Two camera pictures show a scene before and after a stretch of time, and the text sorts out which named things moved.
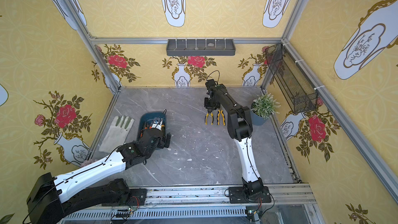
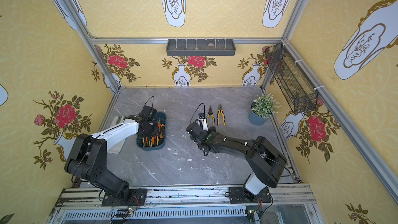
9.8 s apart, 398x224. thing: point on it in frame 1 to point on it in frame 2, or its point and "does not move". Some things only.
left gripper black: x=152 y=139 to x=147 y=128
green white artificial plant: x=265 y=105 does not move
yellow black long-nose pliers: x=206 y=118 does not move
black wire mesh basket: x=300 y=96 does not move
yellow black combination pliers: x=218 y=112 does not move
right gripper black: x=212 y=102 to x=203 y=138
